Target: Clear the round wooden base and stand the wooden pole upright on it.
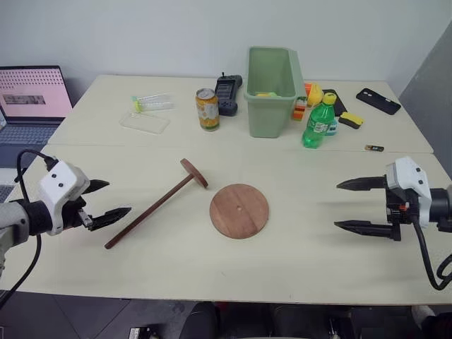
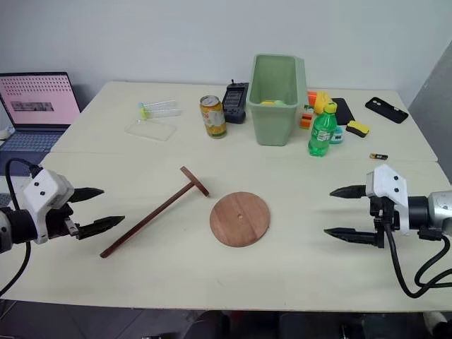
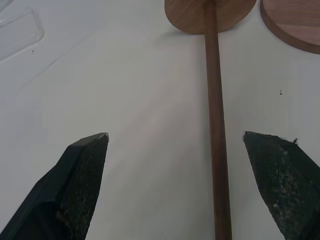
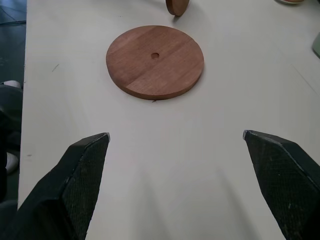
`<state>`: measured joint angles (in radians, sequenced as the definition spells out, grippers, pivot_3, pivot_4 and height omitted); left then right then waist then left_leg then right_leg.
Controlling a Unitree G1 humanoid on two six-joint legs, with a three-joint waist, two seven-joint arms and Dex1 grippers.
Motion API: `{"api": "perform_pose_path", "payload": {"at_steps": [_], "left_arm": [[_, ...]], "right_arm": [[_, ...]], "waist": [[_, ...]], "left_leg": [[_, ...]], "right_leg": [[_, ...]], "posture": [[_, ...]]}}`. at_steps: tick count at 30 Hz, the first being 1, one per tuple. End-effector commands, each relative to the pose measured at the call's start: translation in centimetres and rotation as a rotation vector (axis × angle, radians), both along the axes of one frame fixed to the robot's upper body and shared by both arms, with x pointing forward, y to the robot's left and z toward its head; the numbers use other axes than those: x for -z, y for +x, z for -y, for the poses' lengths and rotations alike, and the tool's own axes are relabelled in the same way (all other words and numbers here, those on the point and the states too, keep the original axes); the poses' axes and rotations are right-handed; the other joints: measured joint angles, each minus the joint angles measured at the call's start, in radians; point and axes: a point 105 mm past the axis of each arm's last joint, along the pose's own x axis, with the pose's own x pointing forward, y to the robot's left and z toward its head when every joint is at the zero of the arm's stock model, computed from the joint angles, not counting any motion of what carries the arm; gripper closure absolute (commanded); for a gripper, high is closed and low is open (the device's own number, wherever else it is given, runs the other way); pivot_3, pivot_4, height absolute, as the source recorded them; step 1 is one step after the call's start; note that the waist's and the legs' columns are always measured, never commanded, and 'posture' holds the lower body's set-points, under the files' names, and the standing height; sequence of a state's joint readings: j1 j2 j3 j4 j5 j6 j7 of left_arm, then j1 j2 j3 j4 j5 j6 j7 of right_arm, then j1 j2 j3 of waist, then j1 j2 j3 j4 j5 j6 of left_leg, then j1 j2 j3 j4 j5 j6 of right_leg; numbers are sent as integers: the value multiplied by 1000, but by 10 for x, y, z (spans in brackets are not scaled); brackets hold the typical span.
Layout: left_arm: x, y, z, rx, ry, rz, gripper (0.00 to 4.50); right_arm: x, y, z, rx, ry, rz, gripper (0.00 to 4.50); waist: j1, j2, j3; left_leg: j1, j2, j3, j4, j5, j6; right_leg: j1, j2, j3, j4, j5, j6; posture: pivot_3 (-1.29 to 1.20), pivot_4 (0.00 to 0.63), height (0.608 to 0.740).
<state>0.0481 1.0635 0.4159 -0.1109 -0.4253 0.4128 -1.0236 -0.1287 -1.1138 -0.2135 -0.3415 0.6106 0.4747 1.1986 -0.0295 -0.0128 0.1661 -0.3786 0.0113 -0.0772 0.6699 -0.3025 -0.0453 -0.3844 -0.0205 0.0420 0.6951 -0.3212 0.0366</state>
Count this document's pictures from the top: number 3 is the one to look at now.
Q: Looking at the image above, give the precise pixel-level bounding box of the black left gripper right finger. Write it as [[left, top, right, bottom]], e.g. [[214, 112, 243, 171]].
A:
[[242, 130, 320, 240]]

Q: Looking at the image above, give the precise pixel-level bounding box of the wooden stand with round base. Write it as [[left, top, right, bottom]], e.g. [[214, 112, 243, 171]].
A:
[[164, 0, 256, 240]]

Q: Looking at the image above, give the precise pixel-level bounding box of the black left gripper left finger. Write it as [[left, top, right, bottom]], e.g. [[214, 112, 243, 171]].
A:
[[0, 132, 110, 240]]

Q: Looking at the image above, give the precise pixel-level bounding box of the clear plastic tray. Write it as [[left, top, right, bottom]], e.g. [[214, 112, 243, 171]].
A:
[[0, 6, 45, 62]]

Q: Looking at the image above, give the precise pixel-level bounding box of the round wooden disc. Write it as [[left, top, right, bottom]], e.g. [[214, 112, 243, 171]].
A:
[[259, 0, 320, 55]]

